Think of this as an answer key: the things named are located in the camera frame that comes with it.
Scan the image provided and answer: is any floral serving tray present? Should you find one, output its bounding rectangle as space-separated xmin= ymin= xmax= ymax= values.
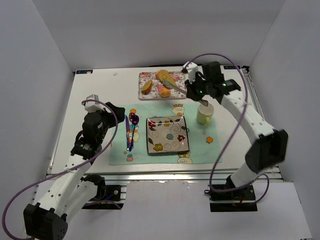
xmin=138 ymin=70 xmax=187 ymax=100

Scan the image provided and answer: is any mint green cartoon placemat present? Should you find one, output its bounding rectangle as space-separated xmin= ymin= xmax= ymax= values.
xmin=108 ymin=102 xmax=221 ymax=166

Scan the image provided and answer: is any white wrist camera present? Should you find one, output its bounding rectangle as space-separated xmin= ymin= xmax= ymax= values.
xmin=181 ymin=61 xmax=199 ymax=84
xmin=81 ymin=94 xmax=105 ymax=113

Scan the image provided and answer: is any orange round bun top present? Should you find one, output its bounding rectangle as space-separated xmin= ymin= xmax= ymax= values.
xmin=155 ymin=70 xmax=161 ymax=80

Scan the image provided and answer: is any square floral ceramic plate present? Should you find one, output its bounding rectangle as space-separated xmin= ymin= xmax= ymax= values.
xmin=146 ymin=115 xmax=190 ymax=155

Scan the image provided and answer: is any purple iridescent knife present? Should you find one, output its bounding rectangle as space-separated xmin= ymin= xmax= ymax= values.
xmin=125 ymin=115 xmax=131 ymax=151

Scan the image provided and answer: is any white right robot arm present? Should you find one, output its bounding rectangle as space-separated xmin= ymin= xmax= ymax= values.
xmin=182 ymin=61 xmax=289 ymax=193

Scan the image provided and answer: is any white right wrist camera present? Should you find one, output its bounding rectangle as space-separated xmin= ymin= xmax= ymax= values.
xmin=181 ymin=61 xmax=199 ymax=84

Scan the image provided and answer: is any sliced bread piece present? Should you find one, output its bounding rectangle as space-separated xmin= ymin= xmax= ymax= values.
xmin=158 ymin=69 xmax=177 ymax=86
xmin=140 ymin=80 xmax=153 ymax=95

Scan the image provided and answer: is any blue label sticker left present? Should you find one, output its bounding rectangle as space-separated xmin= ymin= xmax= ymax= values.
xmin=75 ymin=69 xmax=93 ymax=75

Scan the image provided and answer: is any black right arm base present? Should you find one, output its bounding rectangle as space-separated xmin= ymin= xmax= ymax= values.
xmin=204 ymin=185 xmax=258 ymax=213

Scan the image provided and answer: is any blue label sticker right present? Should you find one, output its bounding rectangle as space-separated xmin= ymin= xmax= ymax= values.
xmin=223 ymin=65 xmax=241 ymax=70

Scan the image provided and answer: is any purple iridescent spoon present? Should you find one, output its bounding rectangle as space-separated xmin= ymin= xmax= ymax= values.
xmin=129 ymin=113 xmax=140 ymax=152

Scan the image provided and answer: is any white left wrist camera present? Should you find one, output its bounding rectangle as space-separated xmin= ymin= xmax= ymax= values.
xmin=81 ymin=94 xmax=105 ymax=113

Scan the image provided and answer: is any aluminium table edge rail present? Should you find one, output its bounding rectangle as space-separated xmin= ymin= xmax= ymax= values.
xmin=241 ymin=66 xmax=288 ymax=175

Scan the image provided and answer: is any pale yellow mug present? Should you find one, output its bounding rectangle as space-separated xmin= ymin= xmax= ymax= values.
xmin=196 ymin=103 xmax=215 ymax=126

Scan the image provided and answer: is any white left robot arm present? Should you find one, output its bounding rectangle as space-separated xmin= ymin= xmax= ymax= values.
xmin=23 ymin=99 xmax=125 ymax=240

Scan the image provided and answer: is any orange round bun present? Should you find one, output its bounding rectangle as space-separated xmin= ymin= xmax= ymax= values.
xmin=158 ymin=87 xmax=171 ymax=98
xmin=155 ymin=70 xmax=161 ymax=80

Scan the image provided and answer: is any orange round bun bottom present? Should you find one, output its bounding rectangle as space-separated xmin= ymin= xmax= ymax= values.
xmin=158 ymin=87 xmax=171 ymax=98

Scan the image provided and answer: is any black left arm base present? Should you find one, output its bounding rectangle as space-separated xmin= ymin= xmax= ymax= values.
xmin=80 ymin=174 xmax=126 ymax=210

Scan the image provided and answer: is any blue label sticker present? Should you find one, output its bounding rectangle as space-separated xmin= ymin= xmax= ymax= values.
xmin=223 ymin=65 xmax=241 ymax=70
xmin=75 ymin=69 xmax=93 ymax=75

